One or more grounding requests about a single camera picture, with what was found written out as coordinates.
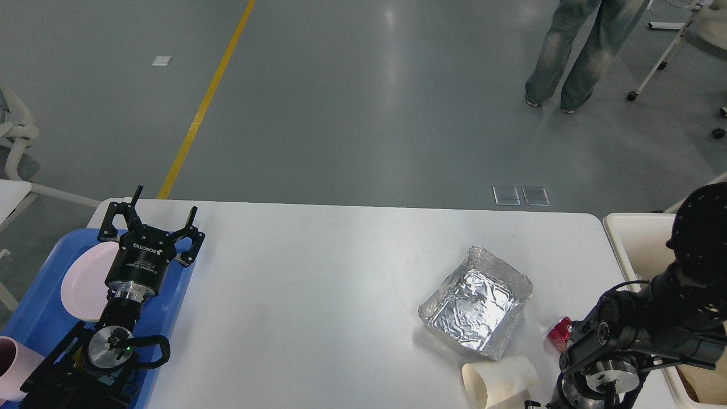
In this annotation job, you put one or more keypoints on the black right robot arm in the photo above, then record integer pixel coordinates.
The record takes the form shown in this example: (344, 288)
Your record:
(677, 318)

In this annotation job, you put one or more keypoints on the brown paper bag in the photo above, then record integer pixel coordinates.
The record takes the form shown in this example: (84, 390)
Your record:
(704, 386)

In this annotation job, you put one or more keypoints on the white side table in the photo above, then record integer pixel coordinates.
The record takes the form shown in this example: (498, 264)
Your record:
(12, 194)

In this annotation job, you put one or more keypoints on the white waste bin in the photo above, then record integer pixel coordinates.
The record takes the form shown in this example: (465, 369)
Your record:
(639, 242)

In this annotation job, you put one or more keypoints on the white wheeled stand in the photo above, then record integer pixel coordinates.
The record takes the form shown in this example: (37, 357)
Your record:
(704, 30)

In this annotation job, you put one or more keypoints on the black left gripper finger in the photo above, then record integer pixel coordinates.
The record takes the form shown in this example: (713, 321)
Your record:
(189, 231)
(136, 229)

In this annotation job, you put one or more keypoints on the red crushed can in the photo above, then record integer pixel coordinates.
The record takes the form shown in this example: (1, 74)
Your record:
(559, 334)

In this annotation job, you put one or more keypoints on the white paper cup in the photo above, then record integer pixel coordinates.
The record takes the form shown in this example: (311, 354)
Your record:
(489, 383)

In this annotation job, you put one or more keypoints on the white office chair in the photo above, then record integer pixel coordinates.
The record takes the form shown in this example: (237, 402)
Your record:
(19, 128)

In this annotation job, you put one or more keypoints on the aluminium foil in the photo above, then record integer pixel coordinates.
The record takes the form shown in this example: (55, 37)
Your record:
(477, 307)

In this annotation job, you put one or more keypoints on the pink plate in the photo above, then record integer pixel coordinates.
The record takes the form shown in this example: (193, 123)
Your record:
(83, 290)

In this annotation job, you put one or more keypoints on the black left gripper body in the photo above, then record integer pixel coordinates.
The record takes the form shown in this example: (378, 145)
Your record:
(141, 263)

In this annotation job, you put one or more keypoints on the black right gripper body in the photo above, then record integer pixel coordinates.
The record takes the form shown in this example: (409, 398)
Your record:
(569, 393)

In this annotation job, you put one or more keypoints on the pink ribbed cup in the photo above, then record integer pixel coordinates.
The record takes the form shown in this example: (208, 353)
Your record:
(18, 362)

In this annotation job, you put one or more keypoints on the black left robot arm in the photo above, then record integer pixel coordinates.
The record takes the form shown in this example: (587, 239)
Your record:
(110, 360)

